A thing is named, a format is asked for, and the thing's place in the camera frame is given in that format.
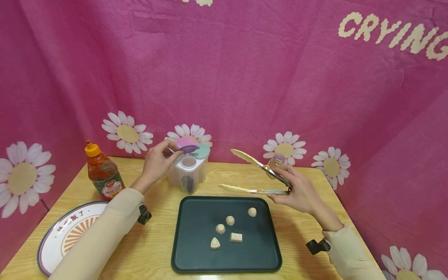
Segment person's left hand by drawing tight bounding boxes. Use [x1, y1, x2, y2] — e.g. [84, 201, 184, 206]
[131, 140, 184, 195]

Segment person's left forearm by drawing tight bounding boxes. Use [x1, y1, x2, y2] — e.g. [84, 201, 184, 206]
[48, 188, 145, 280]

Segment sauce bottle with orange cap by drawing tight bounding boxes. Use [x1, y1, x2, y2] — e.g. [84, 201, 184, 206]
[84, 140, 126, 201]

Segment metal tongs with beige tips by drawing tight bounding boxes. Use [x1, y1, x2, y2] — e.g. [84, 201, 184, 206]
[217, 149, 294, 196]

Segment black wrist band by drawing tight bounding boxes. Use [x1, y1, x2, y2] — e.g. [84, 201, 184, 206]
[137, 204, 152, 226]
[305, 238, 332, 256]

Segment dark green tray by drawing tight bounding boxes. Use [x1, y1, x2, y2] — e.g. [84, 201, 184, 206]
[171, 196, 283, 273]

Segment clear seasoning box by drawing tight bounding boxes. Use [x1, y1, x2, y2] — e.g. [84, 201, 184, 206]
[165, 136, 212, 195]

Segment person's right hand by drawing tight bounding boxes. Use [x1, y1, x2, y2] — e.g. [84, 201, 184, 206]
[267, 164, 326, 215]

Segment small glass jar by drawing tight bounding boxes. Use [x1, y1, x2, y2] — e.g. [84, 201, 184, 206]
[268, 153, 287, 180]

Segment person's right forearm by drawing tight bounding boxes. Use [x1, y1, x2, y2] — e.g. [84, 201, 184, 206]
[310, 204, 386, 280]

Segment white plate with orange sunburst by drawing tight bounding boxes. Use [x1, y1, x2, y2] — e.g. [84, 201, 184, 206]
[37, 200, 110, 277]

